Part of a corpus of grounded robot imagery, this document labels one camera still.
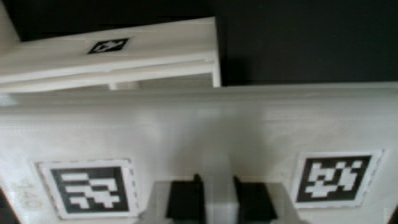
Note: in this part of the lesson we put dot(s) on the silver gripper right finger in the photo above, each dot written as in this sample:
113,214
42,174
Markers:
257,211

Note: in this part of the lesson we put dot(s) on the white cabinet door panel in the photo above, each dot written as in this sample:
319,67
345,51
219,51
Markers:
98,146
123,55

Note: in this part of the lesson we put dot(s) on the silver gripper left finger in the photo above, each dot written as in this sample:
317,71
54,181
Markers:
186,204

